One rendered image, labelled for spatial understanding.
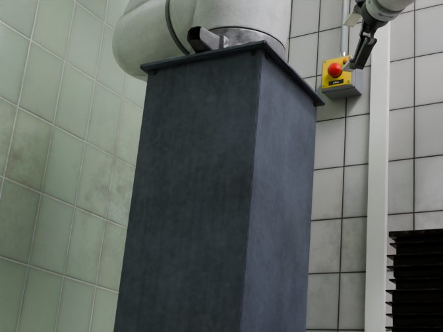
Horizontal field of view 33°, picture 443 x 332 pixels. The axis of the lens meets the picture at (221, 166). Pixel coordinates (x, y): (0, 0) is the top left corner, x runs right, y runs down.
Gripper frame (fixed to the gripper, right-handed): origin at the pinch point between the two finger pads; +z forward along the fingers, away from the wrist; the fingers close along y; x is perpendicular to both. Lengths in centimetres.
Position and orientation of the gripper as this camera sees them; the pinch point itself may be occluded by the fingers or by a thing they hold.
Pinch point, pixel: (349, 45)
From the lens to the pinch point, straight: 203.3
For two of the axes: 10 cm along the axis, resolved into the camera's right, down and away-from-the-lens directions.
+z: -2.2, 3.1, 9.2
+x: 9.7, 1.5, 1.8
